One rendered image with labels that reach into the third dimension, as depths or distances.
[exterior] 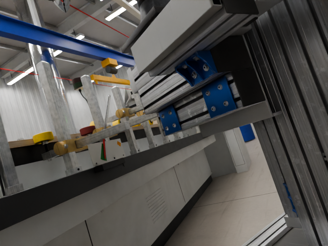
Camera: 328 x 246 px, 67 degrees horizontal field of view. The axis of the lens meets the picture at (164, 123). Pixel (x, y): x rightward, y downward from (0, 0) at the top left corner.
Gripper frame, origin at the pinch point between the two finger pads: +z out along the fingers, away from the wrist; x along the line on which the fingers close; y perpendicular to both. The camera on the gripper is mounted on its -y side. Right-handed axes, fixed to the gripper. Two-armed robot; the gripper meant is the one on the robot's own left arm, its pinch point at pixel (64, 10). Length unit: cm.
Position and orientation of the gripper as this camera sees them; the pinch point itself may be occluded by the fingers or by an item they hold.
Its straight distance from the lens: 114.0
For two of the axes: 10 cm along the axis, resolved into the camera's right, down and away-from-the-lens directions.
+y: 5.2, -2.4, -8.2
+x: 8.0, -2.1, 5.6
